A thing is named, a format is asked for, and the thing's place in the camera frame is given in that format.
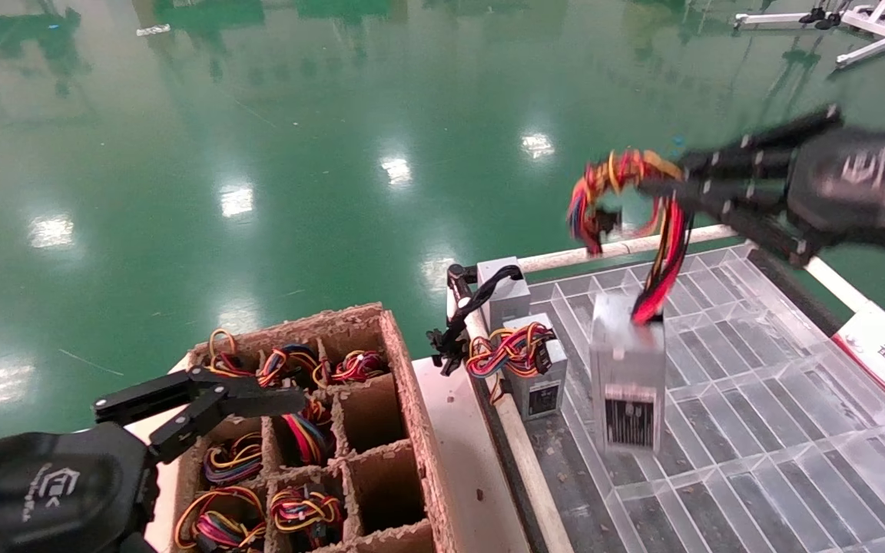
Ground black pipe joint connector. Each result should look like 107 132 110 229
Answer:
446 263 482 305

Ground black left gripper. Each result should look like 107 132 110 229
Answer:
0 366 217 553

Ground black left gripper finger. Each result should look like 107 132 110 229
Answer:
149 382 307 465

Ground white metal stand base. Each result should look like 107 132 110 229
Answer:
734 0 885 70

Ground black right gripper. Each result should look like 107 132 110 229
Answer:
637 105 885 269

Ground silver power supply black cable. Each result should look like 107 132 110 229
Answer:
427 257 532 377

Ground power supply coloured wire bundle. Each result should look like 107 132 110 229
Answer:
175 485 268 552
258 343 330 389
333 350 391 385
283 396 336 466
204 432 265 486
208 329 250 379
270 485 345 551

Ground clear plastic divided tray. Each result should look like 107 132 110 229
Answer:
527 244 885 553

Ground white cart frame pipe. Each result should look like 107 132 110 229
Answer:
804 257 870 316
446 265 575 553
519 224 739 274

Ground silver power supply coloured wires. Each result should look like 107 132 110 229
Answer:
568 150 694 455
467 313 569 422

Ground brown cardboard divider box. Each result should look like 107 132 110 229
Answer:
170 302 459 553

